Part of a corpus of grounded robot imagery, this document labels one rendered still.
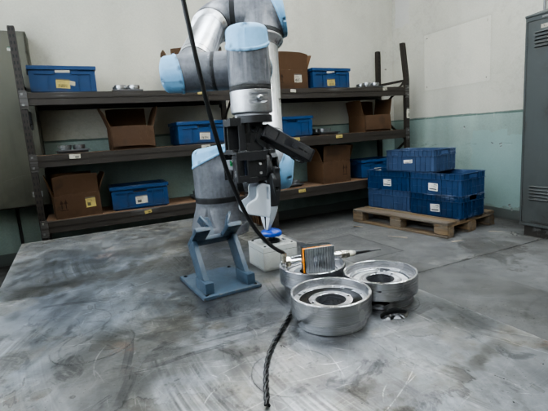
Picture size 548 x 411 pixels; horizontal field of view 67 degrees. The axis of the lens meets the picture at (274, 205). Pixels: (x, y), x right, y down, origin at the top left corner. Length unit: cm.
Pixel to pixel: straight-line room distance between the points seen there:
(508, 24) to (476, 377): 469
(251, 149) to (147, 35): 400
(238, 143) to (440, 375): 49
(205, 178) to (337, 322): 63
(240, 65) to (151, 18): 403
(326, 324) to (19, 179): 391
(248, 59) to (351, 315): 45
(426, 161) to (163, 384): 405
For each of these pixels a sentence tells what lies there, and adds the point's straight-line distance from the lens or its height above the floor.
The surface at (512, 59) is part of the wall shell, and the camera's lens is 496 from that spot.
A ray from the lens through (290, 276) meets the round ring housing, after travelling 64.
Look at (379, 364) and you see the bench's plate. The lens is 48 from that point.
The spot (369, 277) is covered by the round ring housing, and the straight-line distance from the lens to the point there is 65.
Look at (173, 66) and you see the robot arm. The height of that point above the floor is 119.
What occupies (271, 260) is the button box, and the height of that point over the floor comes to 82.
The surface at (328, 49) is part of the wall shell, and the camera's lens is 551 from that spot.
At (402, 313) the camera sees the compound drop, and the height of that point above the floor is 80.
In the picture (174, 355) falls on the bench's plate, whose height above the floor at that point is 80.
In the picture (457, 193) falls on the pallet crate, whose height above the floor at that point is 39.
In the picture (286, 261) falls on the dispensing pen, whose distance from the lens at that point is 64.
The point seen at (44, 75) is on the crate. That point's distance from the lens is 403.
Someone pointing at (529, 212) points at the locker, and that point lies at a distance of 428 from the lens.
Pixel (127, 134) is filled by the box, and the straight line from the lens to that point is 398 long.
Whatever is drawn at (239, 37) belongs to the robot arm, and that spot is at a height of 121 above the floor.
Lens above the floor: 105
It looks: 10 degrees down
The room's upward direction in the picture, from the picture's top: 4 degrees counter-clockwise
